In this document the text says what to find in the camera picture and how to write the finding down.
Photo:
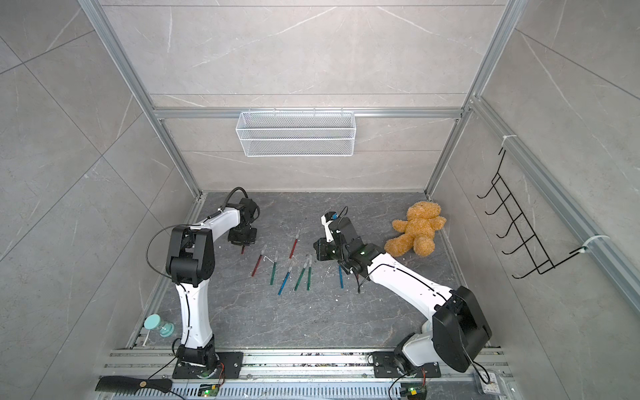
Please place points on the white wire mesh basket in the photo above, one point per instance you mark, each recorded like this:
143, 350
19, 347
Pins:
297, 133

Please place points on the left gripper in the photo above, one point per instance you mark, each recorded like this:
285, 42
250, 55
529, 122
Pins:
236, 239

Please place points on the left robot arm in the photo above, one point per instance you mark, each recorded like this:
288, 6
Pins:
190, 264

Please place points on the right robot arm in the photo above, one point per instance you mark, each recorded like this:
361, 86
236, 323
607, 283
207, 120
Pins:
456, 329

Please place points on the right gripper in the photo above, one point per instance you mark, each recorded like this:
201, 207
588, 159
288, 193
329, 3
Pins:
323, 253

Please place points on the small white clock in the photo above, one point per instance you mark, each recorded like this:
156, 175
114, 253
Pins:
489, 385

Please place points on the blue carving knife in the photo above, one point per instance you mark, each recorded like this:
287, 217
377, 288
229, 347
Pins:
340, 274
286, 277

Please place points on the green carving knife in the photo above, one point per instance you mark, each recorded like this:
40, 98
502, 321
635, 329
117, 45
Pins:
301, 274
309, 272
274, 269

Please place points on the blue carving knife right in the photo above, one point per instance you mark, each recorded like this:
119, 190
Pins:
340, 274

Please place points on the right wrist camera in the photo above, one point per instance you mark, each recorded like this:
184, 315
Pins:
330, 225

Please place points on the teal sand timer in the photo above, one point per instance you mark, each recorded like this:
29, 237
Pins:
162, 327

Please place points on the black wire hook rack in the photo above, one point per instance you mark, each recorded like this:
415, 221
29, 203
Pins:
518, 222

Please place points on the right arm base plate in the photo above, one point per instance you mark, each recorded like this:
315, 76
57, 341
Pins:
392, 365

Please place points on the brown teddy bear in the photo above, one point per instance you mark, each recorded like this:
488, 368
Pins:
417, 231

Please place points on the blue carving knife middle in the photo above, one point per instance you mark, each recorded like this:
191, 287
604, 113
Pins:
286, 277

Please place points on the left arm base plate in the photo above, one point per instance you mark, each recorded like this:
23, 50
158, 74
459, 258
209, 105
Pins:
225, 364

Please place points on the aluminium mounting rail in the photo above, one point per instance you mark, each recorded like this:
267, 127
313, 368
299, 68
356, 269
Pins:
306, 374

